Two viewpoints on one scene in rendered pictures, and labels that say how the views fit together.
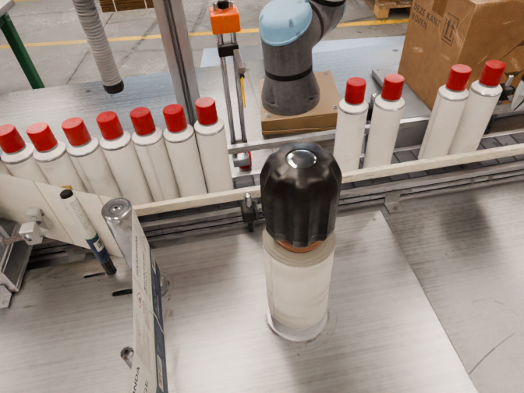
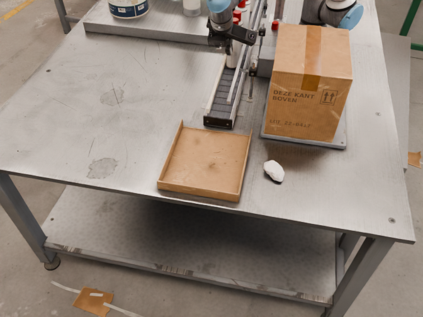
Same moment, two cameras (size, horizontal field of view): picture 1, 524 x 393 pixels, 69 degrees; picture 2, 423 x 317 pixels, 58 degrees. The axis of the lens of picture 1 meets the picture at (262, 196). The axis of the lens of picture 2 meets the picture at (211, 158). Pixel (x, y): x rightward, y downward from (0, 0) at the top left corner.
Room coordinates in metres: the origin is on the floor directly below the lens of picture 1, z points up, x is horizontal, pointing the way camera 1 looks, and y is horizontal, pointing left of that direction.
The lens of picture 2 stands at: (0.96, -1.74, 1.80)
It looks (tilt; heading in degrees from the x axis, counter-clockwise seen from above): 48 degrees down; 109
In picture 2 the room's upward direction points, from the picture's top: straight up
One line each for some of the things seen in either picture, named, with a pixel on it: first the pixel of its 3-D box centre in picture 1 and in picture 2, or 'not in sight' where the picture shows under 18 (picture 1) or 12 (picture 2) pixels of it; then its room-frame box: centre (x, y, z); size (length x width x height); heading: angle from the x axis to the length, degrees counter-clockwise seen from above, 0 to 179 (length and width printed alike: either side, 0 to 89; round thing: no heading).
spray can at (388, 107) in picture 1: (384, 128); (240, 21); (0.58, -0.24, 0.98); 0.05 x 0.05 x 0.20
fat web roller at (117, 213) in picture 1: (136, 252); not in sight; (0.34, 0.19, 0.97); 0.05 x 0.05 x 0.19
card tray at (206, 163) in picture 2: not in sight; (207, 157); (0.67, -0.92, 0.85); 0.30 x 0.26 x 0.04; 97
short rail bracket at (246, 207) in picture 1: (250, 217); not in sight; (0.47, 0.02, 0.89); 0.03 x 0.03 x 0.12; 7
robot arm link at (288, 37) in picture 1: (288, 34); (318, 2); (0.88, -0.09, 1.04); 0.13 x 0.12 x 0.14; 144
